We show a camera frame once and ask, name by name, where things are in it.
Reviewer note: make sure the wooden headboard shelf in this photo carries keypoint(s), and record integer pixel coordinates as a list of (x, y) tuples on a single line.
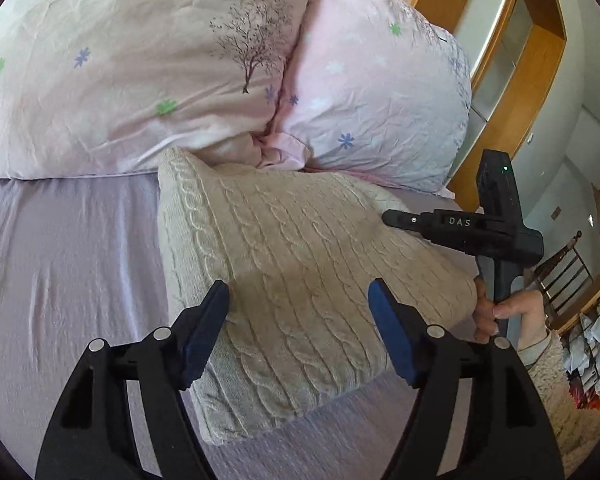
[(535, 55)]

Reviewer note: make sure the person's right forearm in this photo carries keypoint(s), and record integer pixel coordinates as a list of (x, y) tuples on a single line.
[(565, 400)]

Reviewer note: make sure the lavender bed sheet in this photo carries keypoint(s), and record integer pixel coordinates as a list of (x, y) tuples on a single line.
[(65, 270)]

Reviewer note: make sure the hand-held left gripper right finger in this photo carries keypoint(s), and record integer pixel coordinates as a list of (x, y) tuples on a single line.
[(396, 332)]

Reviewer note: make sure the pile of mixed clothes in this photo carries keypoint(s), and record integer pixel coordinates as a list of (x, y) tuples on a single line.
[(592, 350)]

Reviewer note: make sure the pink flower-print pillow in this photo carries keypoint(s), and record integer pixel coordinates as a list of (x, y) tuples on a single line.
[(375, 90)]

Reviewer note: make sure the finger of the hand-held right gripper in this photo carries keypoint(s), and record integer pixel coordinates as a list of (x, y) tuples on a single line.
[(405, 220)]

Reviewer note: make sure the dark wooden chair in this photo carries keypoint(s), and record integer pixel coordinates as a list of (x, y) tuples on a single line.
[(567, 272)]

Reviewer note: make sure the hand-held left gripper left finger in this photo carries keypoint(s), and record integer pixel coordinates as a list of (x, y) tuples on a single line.
[(206, 331)]

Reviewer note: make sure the person's right hand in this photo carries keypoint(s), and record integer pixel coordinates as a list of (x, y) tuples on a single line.
[(517, 310)]

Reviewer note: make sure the pink tree-print pillow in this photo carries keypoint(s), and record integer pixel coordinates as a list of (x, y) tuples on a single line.
[(130, 60)]

